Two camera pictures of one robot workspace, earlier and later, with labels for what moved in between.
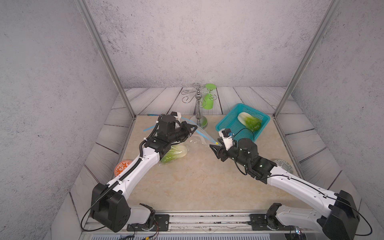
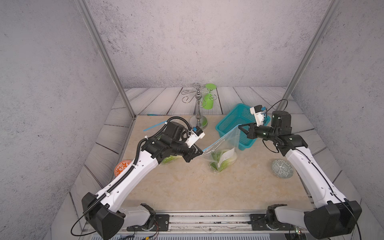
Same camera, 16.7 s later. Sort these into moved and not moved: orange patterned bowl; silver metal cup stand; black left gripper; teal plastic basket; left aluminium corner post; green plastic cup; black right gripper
Moved: black right gripper; black left gripper
Not moved: orange patterned bowl; green plastic cup; teal plastic basket; left aluminium corner post; silver metal cup stand
